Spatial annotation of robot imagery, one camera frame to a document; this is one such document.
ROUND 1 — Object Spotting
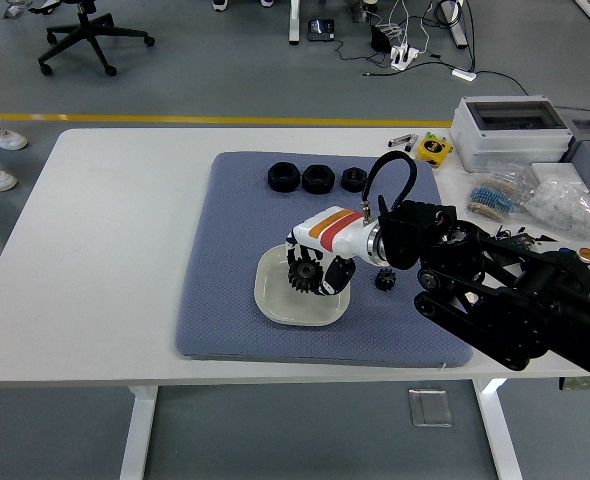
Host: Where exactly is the black office chair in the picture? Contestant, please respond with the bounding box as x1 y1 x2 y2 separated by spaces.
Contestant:
27 0 156 78

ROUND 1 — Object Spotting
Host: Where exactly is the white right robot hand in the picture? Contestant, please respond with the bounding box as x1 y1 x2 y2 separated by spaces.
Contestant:
284 205 376 299

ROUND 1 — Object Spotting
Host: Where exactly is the white flat box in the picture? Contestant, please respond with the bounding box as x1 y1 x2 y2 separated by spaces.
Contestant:
530 161 589 189

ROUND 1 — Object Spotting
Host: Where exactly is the white power strip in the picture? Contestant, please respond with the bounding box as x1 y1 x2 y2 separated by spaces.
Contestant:
390 44 421 71

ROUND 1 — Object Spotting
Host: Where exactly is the white table leg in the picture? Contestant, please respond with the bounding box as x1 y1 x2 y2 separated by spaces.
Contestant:
472 378 524 480
119 386 159 480

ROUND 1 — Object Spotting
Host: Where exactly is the small black hex nut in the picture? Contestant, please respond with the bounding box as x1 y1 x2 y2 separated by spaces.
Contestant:
340 167 368 193

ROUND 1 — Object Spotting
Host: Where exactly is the yellow tape measure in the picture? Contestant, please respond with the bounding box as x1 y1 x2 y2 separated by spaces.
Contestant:
416 138 454 169

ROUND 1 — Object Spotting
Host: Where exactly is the white square dish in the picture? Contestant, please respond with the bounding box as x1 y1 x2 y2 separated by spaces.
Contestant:
253 243 352 329

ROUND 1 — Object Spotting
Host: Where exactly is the black desk phone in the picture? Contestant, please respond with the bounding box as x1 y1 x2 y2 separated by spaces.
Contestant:
307 18 337 42

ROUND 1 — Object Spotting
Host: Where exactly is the grey electrical enclosure box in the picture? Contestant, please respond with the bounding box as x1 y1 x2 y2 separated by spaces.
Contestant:
448 94 574 174

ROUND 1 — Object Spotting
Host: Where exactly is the black power brick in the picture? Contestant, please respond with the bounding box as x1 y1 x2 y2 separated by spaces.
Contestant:
370 23 394 52

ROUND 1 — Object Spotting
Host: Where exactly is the blue-grey textured mat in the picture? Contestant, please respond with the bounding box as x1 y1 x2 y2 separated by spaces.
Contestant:
174 151 475 370

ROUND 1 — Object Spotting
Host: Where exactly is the clear floor outlet cover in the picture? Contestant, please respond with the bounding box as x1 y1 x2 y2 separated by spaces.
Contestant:
407 388 453 428

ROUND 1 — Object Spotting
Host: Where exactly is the large black hex nut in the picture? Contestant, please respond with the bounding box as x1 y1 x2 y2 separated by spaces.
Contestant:
301 164 334 195
266 161 299 194

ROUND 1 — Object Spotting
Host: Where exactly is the grey plastic housing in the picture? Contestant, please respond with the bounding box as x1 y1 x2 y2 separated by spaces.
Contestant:
557 107 590 199

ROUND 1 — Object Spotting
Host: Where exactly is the large black gear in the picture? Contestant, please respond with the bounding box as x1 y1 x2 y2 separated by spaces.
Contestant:
287 249 326 296

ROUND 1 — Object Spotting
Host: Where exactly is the bag of clear plastic parts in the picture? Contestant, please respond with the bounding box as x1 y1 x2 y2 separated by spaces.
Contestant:
522 174 590 232

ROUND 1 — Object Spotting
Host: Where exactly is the black floor cable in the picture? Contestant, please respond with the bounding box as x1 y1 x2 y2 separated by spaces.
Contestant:
474 69 531 97

